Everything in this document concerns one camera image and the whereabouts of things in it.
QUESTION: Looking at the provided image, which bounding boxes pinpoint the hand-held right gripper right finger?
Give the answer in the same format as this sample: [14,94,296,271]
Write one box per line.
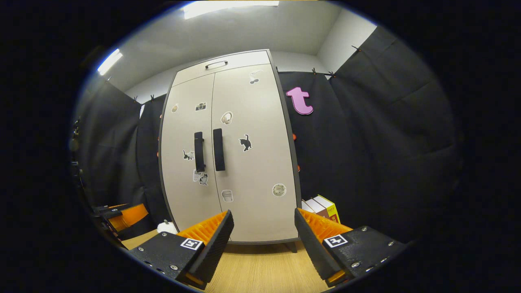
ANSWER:
[294,208,409,287]

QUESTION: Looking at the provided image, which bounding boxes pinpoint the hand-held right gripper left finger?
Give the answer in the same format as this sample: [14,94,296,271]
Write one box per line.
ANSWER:
[128,210,235,290]

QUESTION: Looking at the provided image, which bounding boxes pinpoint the white shoe cabinet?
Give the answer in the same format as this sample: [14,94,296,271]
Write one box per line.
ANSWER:
[158,49,302,254]

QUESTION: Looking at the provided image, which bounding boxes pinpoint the white cabinet door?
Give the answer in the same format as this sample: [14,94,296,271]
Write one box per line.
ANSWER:
[160,73,222,232]
[211,63,300,243]

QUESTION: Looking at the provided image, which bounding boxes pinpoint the white cabinet drawer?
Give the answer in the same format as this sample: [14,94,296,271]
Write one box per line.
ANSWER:
[172,50,272,87]

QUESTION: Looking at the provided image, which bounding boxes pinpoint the brown book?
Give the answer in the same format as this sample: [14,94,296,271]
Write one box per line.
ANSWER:
[305,198,330,218]

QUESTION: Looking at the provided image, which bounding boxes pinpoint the small white object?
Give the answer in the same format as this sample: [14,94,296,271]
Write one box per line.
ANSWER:
[157,220,179,235]

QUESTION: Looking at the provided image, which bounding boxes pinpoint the yellow book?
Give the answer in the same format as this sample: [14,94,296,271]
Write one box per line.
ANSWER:
[315,195,340,223]

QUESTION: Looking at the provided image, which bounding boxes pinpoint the ceiling light strip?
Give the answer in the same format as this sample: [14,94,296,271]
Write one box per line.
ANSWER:
[97,48,123,76]

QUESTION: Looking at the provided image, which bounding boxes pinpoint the ceiling light panel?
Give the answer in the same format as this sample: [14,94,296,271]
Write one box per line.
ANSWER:
[182,0,280,20]

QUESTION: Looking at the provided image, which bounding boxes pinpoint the black door handle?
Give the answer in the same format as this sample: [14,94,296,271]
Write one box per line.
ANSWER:
[194,131,206,172]
[213,128,225,171]

